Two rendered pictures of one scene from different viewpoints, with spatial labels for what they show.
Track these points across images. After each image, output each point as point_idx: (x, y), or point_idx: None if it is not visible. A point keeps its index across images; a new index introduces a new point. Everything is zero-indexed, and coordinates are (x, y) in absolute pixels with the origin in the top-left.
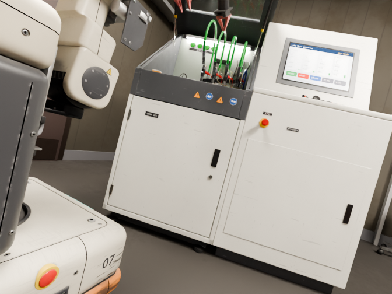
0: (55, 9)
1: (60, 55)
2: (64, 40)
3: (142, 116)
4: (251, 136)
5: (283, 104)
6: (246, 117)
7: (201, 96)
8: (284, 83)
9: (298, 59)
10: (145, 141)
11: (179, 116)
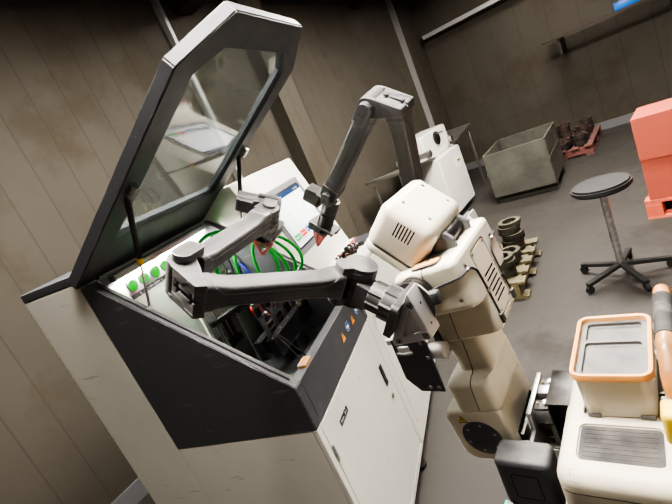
0: (496, 360)
1: (517, 387)
2: (512, 372)
3: (342, 433)
4: (376, 324)
5: None
6: (366, 312)
7: (345, 334)
8: (306, 252)
9: (287, 217)
10: (361, 452)
11: (353, 379)
